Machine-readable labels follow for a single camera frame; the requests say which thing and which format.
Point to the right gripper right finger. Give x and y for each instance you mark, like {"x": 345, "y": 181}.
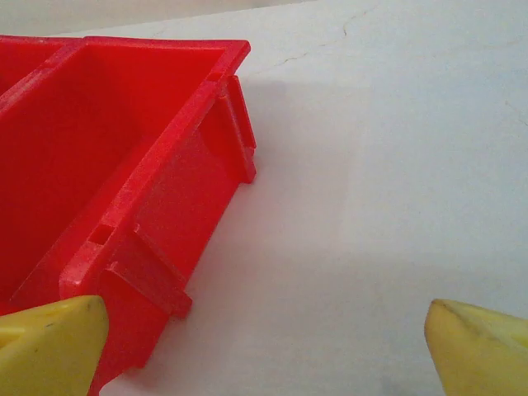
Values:
{"x": 482, "y": 354}

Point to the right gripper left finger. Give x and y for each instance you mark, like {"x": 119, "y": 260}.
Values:
{"x": 45, "y": 350}

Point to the red plastic bin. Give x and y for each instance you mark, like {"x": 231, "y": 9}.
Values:
{"x": 82, "y": 144}
{"x": 20, "y": 57}

